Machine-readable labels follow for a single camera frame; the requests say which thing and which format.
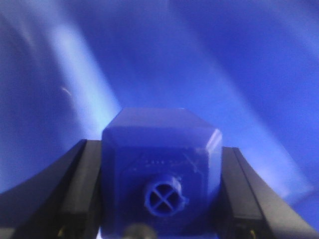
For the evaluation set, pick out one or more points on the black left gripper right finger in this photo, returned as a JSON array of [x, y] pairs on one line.
[[250, 209]]

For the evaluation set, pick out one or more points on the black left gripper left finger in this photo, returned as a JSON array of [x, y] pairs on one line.
[[60, 202]]

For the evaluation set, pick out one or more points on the blue bottle-shaped plastic part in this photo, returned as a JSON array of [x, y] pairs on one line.
[[161, 167]]

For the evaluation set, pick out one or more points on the large blue target bin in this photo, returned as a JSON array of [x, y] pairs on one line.
[[249, 67]]

